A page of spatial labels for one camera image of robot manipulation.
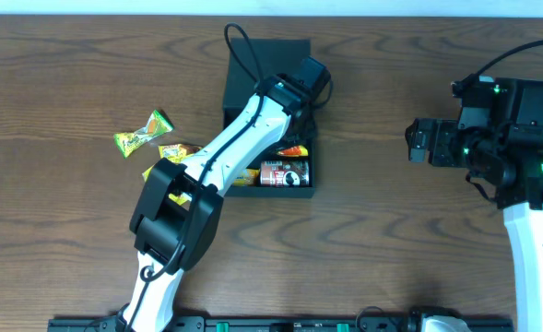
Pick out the yellow biscuit packet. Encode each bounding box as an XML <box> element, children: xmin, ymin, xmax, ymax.
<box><xmin>232</xmin><ymin>169</ymin><xmax>260</xmax><ymax>187</ymax></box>

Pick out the red Pringles can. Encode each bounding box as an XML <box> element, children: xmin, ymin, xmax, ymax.
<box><xmin>259</xmin><ymin>160</ymin><xmax>310</xmax><ymax>187</ymax></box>

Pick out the orange yellow peanut snack packet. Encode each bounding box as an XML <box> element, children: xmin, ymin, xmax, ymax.
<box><xmin>277</xmin><ymin>145</ymin><xmax>309</xmax><ymax>158</ymax></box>

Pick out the yellow Apollo chocolate cake packet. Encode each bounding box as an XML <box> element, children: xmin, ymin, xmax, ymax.
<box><xmin>159</xmin><ymin>144</ymin><xmax>202</xmax><ymax>163</ymax></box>

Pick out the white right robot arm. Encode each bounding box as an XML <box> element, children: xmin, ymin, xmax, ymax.
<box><xmin>405</xmin><ymin>77</ymin><xmax>543</xmax><ymax>331</ymax></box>

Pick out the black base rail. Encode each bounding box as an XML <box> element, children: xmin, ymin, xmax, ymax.
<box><xmin>47</xmin><ymin>314</ymin><xmax>515</xmax><ymax>332</ymax></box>

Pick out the green pandan cake packet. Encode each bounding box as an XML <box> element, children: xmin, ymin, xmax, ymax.
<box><xmin>113</xmin><ymin>110</ymin><xmax>174</xmax><ymax>159</ymax></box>

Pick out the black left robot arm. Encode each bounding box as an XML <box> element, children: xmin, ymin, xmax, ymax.
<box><xmin>115</xmin><ymin>56</ymin><xmax>331</xmax><ymax>331</ymax></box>

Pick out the black gift box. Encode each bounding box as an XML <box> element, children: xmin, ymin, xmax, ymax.
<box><xmin>222</xmin><ymin>39</ymin><xmax>315</xmax><ymax>198</ymax></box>

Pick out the yellow Apollo wafer packet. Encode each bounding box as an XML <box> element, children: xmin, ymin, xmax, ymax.
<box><xmin>142</xmin><ymin>166</ymin><xmax>191</xmax><ymax>206</ymax></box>

